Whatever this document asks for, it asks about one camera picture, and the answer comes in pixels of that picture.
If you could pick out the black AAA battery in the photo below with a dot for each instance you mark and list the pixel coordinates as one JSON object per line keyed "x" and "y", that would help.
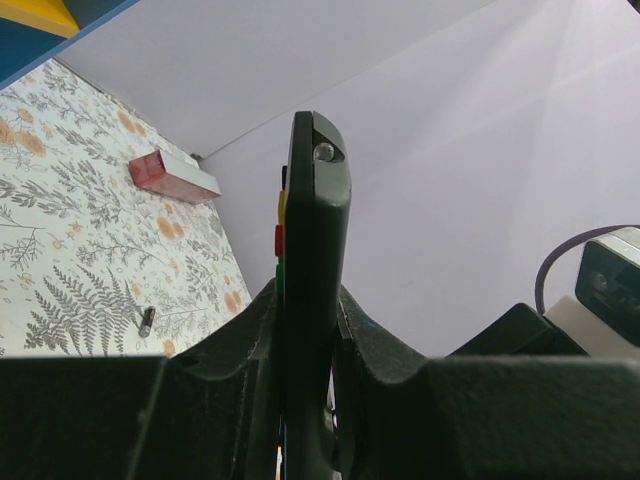
{"x": 147, "y": 321}

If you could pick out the red silver long box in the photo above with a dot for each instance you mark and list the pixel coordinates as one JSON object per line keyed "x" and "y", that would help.
{"x": 164, "y": 174}

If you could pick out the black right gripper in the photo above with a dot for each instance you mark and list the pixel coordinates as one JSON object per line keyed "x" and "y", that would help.
{"x": 521, "y": 331}

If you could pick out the blue shelf unit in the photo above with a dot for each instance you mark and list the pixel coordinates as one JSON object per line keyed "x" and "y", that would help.
{"x": 34, "y": 31}

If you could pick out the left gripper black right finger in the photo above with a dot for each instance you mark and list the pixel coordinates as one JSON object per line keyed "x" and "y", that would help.
{"x": 401, "y": 415}

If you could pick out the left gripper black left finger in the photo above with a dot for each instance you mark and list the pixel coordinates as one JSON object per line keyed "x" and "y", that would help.
{"x": 210, "y": 412}

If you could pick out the black TV remote control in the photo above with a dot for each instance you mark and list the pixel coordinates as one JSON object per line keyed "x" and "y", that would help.
{"x": 316, "y": 212}

